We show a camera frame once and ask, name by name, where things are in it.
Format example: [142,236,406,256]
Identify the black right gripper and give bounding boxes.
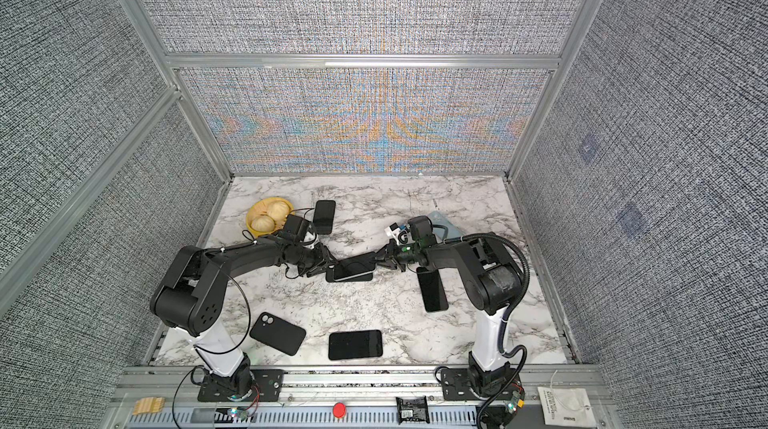
[368,240,421,273]

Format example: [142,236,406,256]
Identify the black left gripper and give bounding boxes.
[294,242,340,277]

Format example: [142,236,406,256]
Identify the black phone case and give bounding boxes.
[249,312,306,356]
[313,200,336,235]
[325,252,376,283]

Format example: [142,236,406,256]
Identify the black phone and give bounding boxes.
[328,330,383,361]
[328,271,373,283]
[416,267,449,313]

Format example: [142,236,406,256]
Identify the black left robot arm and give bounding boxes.
[150,236,337,378]

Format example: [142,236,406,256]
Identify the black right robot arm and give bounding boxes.
[374,233,531,398]

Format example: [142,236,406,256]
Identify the light blue phone case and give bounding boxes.
[427,211,464,241]

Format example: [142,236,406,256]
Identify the black phone front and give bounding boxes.
[328,330,383,361]

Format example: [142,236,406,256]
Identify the right steamed bun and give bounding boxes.
[266,200,292,224]

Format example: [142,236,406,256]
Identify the steamed bun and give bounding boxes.
[249,215,276,233]
[266,200,292,224]

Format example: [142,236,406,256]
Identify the left steamed bun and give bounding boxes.
[249,215,276,233]

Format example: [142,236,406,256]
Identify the yellow bamboo steamer basket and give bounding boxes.
[245,197,294,237]

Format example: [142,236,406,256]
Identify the red emergency button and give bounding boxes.
[332,402,347,419]

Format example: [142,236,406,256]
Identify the small black electronics box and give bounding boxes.
[396,396,431,424]

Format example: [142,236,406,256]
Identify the wooden clips stack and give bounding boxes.
[132,397,166,416]

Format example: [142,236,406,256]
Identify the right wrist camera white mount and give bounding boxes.
[385,223,413,246]

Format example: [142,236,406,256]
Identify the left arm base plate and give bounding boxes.
[197,369,285,403]

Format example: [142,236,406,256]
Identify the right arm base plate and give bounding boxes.
[434,364,525,404]

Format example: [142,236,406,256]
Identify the aluminium front rail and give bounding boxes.
[101,364,625,429]

